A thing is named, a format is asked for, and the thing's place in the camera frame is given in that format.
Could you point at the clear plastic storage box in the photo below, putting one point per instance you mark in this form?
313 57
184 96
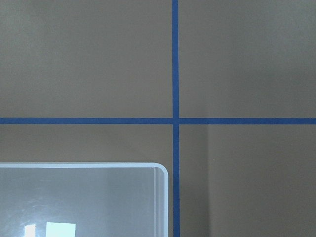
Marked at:
83 199

